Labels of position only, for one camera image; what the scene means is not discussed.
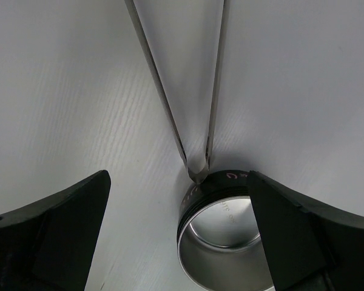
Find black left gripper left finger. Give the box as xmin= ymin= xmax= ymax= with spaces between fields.
xmin=0 ymin=170 xmax=110 ymax=290

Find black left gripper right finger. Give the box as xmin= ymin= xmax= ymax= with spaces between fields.
xmin=246 ymin=171 xmax=364 ymax=290

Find black round steel lunch box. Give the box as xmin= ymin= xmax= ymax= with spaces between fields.
xmin=177 ymin=170 xmax=274 ymax=290

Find steel tongs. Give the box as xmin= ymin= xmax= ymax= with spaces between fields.
xmin=124 ymin=0 xmax=231 ymax=185

